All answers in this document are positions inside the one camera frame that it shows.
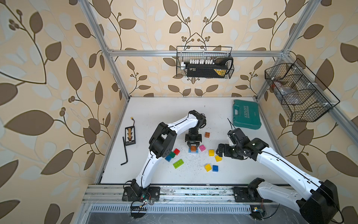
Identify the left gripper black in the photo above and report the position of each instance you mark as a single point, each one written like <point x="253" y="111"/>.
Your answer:
<point x="189" y="141"/>

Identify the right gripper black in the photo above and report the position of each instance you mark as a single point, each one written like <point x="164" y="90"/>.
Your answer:
<point x="225" y="152"/>

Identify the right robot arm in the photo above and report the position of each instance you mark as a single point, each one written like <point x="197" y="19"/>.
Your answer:
<point x="316" y="201"/>

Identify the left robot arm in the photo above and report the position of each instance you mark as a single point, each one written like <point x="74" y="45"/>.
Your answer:
<point x="162" y="143"/>

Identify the pink lego brick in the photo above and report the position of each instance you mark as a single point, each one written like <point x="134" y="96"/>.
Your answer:
<point x="202" y="148"/>

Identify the red lego brick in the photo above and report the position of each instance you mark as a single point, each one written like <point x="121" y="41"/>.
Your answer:
<point x="176" y="151"/>

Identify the yellow lego brick upper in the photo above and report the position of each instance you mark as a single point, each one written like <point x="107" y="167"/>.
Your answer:
<point x="211" y="153"/>

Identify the yellow lego brick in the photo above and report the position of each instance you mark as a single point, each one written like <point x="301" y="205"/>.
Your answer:
<point x="211" y="153"/>
<point x="218" y="158"/>
<point x="208" y="167"/>

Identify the dark green lego brick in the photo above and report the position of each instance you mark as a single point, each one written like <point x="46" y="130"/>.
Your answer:
<point x="172" y="154"/>

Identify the lime green lego brick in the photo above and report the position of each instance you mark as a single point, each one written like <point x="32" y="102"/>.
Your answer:
<point x="178" y="163"/>

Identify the yellow lego brick right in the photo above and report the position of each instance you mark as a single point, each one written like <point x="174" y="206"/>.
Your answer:
<point x="218" y="158"/>

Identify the yellow lego brick lower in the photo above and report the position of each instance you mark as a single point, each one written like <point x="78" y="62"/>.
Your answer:
<point x="208" y="167"/>

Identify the blue lego brick left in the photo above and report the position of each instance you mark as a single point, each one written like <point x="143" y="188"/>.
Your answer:
<point x="168" y="158"/>

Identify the blue lego brick lower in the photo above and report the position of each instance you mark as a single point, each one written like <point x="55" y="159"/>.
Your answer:
<point x="215" y="168"/>

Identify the green tool case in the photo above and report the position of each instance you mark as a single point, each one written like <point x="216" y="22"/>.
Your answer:
<point x="246" y="115"/>

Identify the black bit holder card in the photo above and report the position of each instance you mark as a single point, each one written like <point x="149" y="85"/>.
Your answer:
<point x="130" y="136"/>

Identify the black hex key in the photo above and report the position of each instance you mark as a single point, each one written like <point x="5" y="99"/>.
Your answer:
<point x="125" y="150"/>

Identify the plastic bag in basket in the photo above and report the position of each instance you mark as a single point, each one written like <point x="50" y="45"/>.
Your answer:
<point x="288" y="93"/>

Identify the black box in basket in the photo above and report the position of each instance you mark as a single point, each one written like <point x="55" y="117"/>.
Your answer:
<point x="218" y="68"/>

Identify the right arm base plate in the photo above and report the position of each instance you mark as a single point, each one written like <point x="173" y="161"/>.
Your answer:
<point x="248" y="195"/>

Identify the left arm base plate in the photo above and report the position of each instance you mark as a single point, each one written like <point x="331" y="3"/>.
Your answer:
<point x="151" y="194"/>

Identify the right wire basket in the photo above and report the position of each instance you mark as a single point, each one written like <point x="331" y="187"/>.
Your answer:
<point x="313" y="97"/>

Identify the wire basket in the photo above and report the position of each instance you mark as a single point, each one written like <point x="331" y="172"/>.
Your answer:
<point x="313" y="97"/>
<point x="198" y="54"/>

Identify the back wire basket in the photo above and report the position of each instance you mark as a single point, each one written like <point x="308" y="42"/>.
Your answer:
<point x="198" y="54"/>

